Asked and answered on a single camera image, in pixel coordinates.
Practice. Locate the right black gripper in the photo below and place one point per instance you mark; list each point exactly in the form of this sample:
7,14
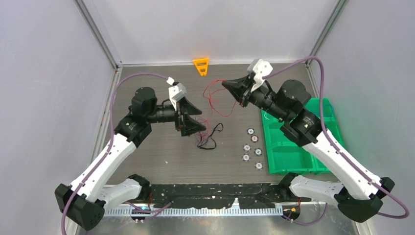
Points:
241,88

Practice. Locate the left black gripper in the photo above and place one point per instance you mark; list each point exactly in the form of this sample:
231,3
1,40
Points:
187,125

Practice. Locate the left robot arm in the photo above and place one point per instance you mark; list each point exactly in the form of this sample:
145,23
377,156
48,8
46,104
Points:
84,200

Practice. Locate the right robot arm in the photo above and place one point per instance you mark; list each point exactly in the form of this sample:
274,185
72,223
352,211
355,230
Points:
358,193

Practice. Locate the blue poker chip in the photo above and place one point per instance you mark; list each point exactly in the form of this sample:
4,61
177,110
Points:
250,131
258,152
247,148
246,158
258,165

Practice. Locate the orange triangular plastic stand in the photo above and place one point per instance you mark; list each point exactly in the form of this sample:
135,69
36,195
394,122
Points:
201,66

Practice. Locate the brown poker chip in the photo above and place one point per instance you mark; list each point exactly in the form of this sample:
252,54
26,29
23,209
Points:
254,138

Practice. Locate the green compartment bin tray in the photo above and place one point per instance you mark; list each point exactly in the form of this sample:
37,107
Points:
284,156

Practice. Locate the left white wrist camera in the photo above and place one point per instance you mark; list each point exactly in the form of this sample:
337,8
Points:
176,91

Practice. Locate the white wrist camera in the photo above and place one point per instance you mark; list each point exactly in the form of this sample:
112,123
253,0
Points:
176,91
260,69

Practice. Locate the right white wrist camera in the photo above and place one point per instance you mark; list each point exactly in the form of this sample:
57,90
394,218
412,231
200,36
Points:
260,69

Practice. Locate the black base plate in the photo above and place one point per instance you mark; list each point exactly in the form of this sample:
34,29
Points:
216,196

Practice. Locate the aluminium rail frame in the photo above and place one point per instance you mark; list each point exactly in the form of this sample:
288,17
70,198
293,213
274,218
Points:
214,211

